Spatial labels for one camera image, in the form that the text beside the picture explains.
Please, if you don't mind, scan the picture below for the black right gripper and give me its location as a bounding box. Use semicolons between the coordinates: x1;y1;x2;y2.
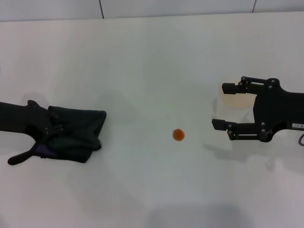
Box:
211;76;304;143

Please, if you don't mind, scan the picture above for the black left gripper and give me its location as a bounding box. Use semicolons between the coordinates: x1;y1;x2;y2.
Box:
0;99;64;145

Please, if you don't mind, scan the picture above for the white paper cup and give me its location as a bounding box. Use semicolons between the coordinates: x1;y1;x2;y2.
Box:
212;77;257;125

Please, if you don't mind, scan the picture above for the dark blue rag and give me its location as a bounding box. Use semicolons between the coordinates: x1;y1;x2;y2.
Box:
7;106;107;166

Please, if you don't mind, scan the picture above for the small orange ball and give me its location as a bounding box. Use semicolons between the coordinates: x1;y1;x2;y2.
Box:
172;128;185;142

